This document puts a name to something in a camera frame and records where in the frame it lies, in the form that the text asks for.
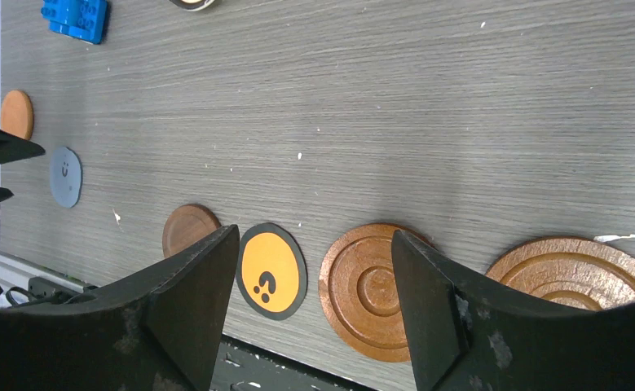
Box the glossy brown grooved wooden coaster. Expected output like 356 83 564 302
486 237 635 311

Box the white serving tray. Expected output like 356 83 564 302
170 0 215 11

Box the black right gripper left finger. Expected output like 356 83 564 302
0 225 240 390

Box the plain orange round coaster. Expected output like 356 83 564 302
0 90 33 140

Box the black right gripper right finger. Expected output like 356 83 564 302
391 231 635 390

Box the dark brown wooden coaster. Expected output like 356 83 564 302
162 204 221 258

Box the orange black-rimmed coaster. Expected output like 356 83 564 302
236 222 308 321

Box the blue smiley foam coaster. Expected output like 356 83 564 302
49 147 82 209

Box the blue toy car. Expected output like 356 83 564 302
41 0 108 45

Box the aluminium table edge rail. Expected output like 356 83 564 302
0 250 96 309

